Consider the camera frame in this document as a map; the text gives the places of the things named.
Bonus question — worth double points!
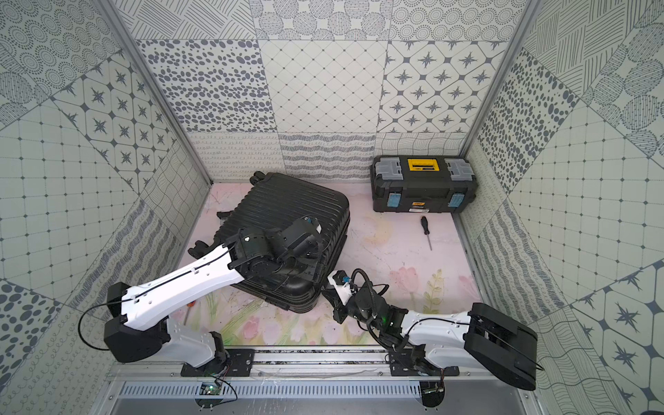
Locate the black ribbed hard-shell suitcase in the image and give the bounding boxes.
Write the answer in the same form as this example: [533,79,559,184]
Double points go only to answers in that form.
[188,172,350,314]

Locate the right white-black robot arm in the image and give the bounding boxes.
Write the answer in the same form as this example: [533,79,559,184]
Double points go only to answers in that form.
[323,283,542,391]

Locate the pink floral table mat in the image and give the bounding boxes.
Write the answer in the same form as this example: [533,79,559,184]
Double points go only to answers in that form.
[172,182,481,346]

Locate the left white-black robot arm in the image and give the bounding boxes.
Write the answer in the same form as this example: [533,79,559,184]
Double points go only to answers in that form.
[104,216,324,374]

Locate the black toolbox with yellow label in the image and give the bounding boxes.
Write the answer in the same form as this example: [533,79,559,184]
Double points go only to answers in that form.
[370,156,478,214]

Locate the black-handled screwdriver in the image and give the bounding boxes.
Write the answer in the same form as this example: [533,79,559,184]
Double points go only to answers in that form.
[419,216,432,251]

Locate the right round black base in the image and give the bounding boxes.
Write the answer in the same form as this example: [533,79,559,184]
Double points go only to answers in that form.
[419,381,445,408]

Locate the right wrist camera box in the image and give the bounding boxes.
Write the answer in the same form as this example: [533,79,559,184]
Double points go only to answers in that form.
[328,270,358,305]

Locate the aluminium mounting rail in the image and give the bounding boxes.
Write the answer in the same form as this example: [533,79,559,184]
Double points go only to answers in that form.
[105,346,534,390]

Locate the left green circuit board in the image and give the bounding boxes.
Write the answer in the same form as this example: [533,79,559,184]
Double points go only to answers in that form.
[195,383,224,410]

